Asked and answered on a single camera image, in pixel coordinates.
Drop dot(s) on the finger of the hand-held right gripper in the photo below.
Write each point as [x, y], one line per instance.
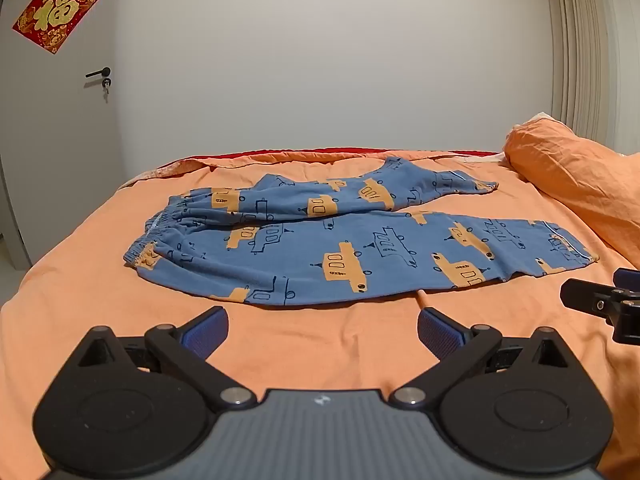
[590, 297]
[627, 279]

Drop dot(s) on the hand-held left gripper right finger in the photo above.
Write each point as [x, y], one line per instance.
[440, 332]

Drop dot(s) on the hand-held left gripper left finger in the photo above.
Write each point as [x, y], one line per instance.
[207, 330]

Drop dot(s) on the blue pants with yellow print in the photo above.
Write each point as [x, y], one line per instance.
[350, 245]

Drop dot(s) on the orange bed blanket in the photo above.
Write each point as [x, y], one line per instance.
[320, 340]

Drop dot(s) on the orange pillow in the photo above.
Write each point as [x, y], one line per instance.
[575, 175]

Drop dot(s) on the white door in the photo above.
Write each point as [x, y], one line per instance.
[60, 150]

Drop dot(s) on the door lock with key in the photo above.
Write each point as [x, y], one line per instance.
[106, 85]

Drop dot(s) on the red and gold wall decoration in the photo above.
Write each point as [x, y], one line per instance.
[57, 10]

